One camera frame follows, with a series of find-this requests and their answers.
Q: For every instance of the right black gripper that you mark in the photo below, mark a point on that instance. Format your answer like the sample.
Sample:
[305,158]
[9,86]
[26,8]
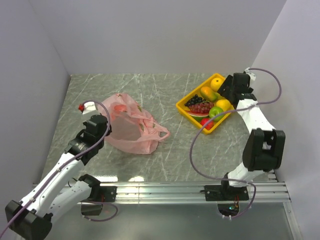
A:
[228,82]

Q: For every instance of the pink plastic bag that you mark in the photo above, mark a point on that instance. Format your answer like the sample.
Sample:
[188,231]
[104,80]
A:
[133,129]

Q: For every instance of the watermelon slice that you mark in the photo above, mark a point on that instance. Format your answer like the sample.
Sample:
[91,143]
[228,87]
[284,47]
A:
[197,116]

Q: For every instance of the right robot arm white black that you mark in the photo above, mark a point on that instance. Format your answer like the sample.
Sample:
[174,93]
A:
[264,148]

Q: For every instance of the aluminium rail frame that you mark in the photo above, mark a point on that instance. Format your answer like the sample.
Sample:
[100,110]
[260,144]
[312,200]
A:
[129,163]

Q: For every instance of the dark purple grape bunch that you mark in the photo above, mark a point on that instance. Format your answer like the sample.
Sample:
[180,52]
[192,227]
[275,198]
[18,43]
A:
[196,100]

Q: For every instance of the yellow pear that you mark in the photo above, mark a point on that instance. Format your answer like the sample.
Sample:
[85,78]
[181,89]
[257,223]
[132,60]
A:
[224,104]

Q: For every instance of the yellow plastic tray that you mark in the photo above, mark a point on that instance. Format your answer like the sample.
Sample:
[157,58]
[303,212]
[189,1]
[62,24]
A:
[180,104]

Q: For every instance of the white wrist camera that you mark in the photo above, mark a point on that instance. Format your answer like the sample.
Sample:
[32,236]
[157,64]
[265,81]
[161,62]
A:
[88,108]
[249,72]

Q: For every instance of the yellow apple with stem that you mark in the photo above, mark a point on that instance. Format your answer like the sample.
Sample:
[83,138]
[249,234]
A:
[216,83]

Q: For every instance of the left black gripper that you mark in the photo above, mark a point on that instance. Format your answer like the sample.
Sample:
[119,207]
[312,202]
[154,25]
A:
[109,131]

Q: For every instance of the yellow green mango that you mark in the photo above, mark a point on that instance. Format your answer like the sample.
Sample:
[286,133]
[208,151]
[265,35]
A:
[208,94]

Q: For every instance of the red grape bunch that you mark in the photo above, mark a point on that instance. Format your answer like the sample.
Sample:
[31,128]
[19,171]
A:
[202,109]

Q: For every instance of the red strawberry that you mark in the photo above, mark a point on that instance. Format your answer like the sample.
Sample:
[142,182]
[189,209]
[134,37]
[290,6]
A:
[208,123]

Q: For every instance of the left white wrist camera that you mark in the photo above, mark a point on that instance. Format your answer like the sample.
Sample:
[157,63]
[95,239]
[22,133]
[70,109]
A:
[88,108]

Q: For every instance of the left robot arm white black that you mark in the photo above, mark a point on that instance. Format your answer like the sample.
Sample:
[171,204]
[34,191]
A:
[33,216]

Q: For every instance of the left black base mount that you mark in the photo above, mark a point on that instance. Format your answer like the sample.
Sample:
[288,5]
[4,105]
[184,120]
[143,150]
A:
[103,194]

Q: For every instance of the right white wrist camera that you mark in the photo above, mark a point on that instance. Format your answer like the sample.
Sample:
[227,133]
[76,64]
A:
[249,72]

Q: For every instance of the green apple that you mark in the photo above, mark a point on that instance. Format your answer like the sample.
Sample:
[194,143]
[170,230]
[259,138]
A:
[216,113]

